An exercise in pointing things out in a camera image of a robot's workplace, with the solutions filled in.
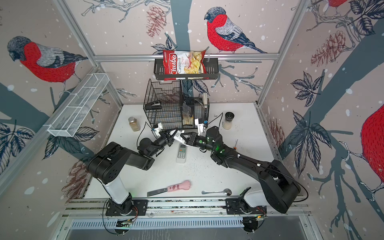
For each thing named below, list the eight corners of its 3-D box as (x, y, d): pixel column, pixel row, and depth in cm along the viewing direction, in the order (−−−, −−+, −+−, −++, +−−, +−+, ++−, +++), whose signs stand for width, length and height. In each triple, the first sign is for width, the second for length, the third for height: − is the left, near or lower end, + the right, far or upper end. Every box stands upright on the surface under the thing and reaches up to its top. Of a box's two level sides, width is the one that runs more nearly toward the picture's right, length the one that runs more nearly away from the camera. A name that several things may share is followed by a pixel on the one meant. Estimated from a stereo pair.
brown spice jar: (133, 132, 104) (128, 124, 97) (132, 126, 108) (128, 117, 101) (140, 130, 105) (136, 122, 98) (139, 124, 109) (135, 115, 102)
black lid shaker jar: (224, 129, 106) (226, 119, 96) (223, 122, 110) (225, 111, 101) (231, 129, 106) (235, 119, 96) (230, 122, 110) (233, 111, 101)
